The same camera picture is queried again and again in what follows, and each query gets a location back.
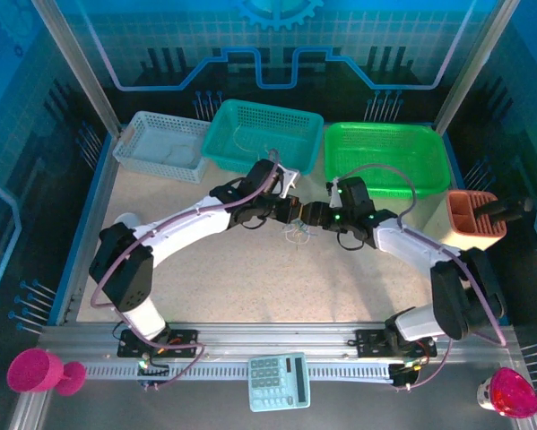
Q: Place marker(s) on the green plastic basket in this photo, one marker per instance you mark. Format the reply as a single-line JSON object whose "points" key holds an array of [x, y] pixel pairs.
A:
{"points": [[393, 152]]}

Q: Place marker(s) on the cream utensil holder orange rim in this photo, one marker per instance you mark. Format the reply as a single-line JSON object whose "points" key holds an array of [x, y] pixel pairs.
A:
{"points": [[456, 237]]}

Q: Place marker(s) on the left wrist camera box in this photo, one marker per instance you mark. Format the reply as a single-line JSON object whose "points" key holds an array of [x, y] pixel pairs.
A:
{"points": [[289, 179]]}

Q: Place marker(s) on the magenta goblet cup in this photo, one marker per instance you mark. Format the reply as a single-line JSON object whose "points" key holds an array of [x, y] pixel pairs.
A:
{"points": [[35, 372]]}

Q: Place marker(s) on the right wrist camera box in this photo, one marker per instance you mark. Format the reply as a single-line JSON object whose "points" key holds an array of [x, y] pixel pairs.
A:
{"points": [[353, 192]]}

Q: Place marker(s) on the white plastic basket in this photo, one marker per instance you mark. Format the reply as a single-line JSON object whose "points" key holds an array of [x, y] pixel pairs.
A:
{"points": [[138, 134]]}

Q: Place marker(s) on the red glitter cup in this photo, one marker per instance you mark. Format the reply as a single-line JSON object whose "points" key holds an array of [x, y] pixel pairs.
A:
{"points": [[514, 394]]}

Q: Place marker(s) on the teal plastic basket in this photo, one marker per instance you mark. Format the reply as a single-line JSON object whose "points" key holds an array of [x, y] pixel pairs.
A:
{"points": [[295, 130]]}

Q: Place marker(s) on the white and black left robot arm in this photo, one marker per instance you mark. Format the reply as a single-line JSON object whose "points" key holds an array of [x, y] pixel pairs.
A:
{"points": [[183, 224]]}

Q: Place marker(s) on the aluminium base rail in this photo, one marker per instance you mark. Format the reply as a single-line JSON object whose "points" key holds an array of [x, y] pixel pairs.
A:
{"points": [[272, 336]]}

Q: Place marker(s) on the aluminium frame post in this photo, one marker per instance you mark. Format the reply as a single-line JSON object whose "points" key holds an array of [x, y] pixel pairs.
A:
{"points": [[474, 62], [71, 58]]}

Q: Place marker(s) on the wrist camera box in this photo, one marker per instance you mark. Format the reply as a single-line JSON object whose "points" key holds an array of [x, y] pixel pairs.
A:
{"points": [[353, 192], [289, 179]]}

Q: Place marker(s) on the light blue calculator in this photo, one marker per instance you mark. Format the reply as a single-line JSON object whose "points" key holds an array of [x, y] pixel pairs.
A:
{"points": [[279, 383]]}

